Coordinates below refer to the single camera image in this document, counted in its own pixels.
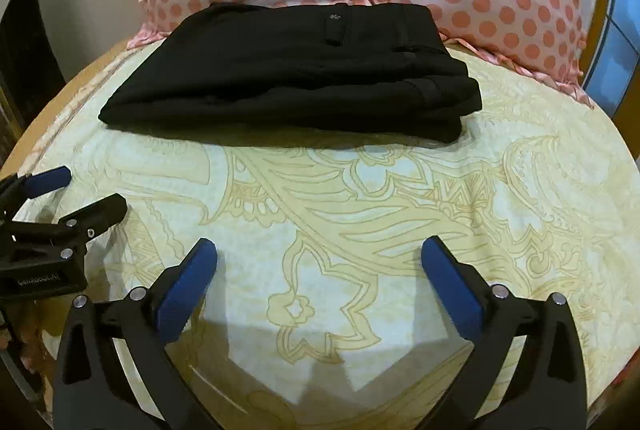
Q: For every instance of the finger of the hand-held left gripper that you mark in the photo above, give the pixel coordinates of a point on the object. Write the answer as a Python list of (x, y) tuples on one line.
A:
[(47, 180), (100, 212)]

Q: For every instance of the yellow patterned bed sheet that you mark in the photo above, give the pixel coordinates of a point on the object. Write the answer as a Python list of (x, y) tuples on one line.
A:
[(350, 210)]

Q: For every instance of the black television screen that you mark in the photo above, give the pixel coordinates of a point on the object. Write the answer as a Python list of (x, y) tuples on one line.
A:
[(30, 59)]

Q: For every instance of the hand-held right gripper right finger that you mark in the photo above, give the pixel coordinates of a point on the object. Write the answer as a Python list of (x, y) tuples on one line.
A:
[(450, 295)]

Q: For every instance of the black pants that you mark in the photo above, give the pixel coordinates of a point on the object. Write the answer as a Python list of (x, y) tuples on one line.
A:
[(280, 74)]

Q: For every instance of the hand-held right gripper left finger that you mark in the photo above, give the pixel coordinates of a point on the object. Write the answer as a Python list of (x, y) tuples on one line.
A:
[(182, 295)]

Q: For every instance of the wooden framed window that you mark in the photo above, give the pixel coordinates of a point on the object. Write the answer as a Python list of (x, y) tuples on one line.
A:
[(617, 44)]

